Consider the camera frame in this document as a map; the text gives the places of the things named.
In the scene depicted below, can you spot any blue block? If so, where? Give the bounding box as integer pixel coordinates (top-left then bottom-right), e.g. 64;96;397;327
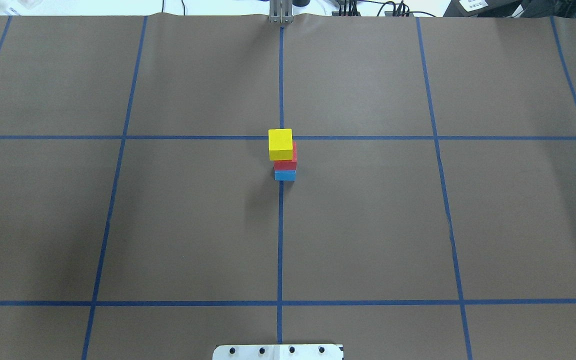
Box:
274;170;297;182

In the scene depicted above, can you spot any red block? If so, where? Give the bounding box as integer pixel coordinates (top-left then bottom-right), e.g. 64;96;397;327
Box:
273;141;298;171

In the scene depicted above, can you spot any yellow block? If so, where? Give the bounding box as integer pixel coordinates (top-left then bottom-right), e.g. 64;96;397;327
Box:
267;129;294;162

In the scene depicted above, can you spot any black box with label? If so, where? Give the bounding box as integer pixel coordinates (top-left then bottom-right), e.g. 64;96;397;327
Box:
443;0;522;18

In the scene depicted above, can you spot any aluminium frame post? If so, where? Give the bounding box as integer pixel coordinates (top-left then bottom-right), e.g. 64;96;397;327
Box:
268;0;294;25

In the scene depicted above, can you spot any white camera pole base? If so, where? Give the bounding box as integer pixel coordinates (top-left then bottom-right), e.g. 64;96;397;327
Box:
212;343;345;360

